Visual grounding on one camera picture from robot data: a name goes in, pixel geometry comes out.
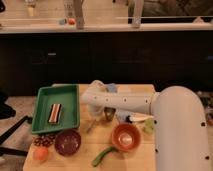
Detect orange fruit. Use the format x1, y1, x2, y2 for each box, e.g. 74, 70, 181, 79
33, 147, 49, 162

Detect red small object on counter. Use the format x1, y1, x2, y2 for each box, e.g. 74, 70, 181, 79
68, 18, 76, 25

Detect green plastic tray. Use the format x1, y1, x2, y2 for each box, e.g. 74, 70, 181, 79
31, 84, 80, 134

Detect bunch of dark grapes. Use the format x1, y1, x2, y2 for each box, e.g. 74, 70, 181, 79
33, 135, 55, 147

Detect silver metal fork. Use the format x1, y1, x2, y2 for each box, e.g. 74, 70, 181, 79
86, 119, 97, 133

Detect light green cup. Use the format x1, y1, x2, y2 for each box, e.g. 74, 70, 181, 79
144, 119, 154, 134

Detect orange pan green handle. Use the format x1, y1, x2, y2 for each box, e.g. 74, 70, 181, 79
91, 123, 141, 167

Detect striped rectangular block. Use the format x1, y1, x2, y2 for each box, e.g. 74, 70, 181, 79
48, 103, 62, 124

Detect dark purple bowl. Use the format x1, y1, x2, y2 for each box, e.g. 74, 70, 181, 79
54, 129, 81, 156

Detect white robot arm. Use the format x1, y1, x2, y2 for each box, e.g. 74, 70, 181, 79
82, 80, 213, 171

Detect blue sponge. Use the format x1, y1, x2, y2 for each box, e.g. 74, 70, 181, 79
106, 83, 117, 93

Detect black tripod legs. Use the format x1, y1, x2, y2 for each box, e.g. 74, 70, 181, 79
0, 116, 32, 157

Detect white handled brush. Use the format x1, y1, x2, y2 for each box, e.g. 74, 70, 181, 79
126, 115, 153, 123

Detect wooden post right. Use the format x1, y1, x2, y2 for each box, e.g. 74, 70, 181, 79
132, 0, 144, 28

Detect blue cloth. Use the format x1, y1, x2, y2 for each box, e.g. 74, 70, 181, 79
117, 111, 132, 123

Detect small metal cup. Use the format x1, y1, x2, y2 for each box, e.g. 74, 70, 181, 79
104, 107, 115, 121

